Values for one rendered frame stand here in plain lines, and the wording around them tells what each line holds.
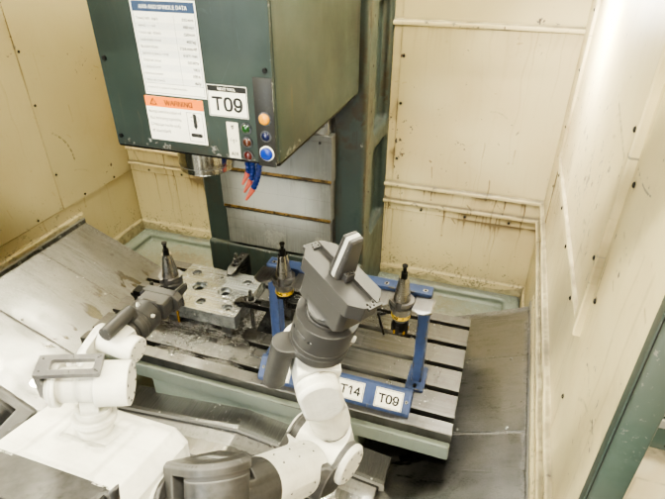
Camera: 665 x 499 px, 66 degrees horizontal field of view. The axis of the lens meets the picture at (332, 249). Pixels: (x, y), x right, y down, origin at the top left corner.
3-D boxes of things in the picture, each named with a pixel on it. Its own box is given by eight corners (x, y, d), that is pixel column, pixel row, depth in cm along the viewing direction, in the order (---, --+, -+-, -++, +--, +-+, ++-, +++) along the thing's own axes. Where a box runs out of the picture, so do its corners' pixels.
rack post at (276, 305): (281, 358, 159) (275, 280, 144) (265, 354, 161) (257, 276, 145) (293, 338, 167) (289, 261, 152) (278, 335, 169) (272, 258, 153)
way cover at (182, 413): (362, 579, 131) (364, 545, 123) (76, 477, 156) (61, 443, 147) (389, 478, 156) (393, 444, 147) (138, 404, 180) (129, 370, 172)
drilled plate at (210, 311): (236, 330, 165) (234, 317, 162) (157, 311, 173) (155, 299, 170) (265, 289, 183) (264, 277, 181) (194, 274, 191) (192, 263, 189)
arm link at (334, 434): (357, 392, 84) (367, 439, 98) (309, 362, 89) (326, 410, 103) (318, 446, 79) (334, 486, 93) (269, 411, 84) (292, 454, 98)
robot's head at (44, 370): (105, 414, 75) (96, 381, 70) (42, 417, 73) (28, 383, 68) (114, 379, 79) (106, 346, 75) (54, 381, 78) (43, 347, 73)
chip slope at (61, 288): (78, 443, 166) (55, 386, 152) (-73, 392, 184) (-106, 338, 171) (217, 288, 238) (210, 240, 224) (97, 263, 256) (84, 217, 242)
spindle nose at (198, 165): (244, 158, 155) (240, 119, 148) (221, 179, 142) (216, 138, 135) (196, 153, 158) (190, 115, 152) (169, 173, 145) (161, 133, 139)
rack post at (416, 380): (423, 393, 147) (432, 312, 132) (404, 389, 149) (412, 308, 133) (428, 369, 155) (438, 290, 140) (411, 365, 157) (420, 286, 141)
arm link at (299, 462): (344, 498, 95) (276, 540, 76) (292, 458, 102) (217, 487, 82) (369, 443, 95) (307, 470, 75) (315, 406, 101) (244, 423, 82)
